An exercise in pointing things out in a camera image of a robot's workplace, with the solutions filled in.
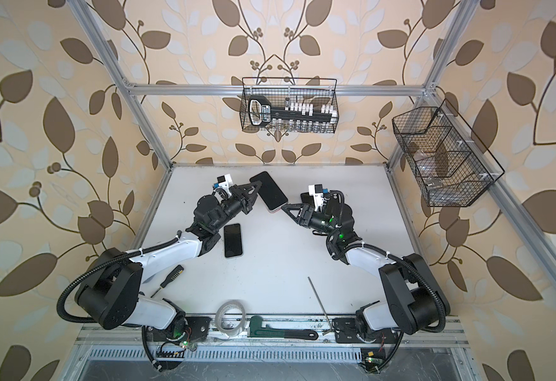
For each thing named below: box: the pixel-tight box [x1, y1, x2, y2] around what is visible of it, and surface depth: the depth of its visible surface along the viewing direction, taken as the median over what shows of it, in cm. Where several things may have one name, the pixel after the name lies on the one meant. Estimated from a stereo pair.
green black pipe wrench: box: [247, 315, 320, 341], surface depth 75 cm
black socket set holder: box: [247, 95, 338, 132], surface depth 86 cm
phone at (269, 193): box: [249, 170, 289, 213], surface depth 76 cm
